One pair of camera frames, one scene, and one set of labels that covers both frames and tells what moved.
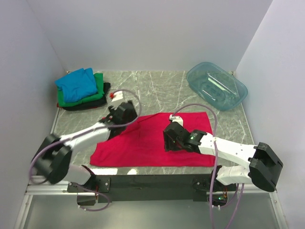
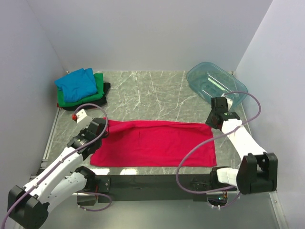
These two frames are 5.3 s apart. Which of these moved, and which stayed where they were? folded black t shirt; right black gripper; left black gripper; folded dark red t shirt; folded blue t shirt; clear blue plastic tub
Moved: left black gripper; right black gripper
Stayed: clear blue plastic tub; folded black t shirt; folded blue t shirt; folded dark red t shirt
